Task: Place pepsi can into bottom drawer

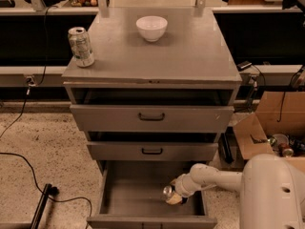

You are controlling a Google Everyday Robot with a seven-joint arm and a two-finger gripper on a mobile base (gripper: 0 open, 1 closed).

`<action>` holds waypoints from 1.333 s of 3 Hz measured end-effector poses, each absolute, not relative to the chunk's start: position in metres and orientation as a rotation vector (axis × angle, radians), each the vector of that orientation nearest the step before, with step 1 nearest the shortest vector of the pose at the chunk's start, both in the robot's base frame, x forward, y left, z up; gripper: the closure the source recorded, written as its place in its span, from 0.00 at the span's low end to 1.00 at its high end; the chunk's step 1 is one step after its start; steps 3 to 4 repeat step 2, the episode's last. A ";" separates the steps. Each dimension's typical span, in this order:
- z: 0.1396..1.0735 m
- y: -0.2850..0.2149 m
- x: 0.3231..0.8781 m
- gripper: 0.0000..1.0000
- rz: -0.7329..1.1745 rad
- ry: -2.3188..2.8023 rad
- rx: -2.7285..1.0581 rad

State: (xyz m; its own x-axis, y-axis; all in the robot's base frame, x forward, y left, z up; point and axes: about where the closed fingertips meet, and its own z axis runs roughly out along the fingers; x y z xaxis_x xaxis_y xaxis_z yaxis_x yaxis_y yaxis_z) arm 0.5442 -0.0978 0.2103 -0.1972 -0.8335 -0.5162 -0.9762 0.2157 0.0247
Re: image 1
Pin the grey middle drawer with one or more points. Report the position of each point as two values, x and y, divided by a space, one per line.
152 151

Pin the grey top drawer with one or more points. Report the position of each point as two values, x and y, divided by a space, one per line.
159 119

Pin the grey drawer cabinet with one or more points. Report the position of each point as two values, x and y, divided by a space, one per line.
190 65

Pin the white ceramic bowl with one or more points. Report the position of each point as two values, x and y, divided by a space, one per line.
151 28

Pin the grey open bottom drawer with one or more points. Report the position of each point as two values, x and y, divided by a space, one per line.
132 198

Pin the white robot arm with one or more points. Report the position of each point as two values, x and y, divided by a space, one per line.
272 191

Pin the blue pepsi can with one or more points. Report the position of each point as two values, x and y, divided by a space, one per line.
168 190

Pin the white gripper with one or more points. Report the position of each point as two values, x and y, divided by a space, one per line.
182 186

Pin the black metal floor bar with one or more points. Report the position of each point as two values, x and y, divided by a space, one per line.
49 192

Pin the brown can in box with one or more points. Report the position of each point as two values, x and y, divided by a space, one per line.
285 150

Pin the open cardboard box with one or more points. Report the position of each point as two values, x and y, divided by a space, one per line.
276 113

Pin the green white soda can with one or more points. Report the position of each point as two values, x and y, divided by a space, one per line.
81 46

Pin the small black device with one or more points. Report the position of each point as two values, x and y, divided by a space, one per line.
244 65

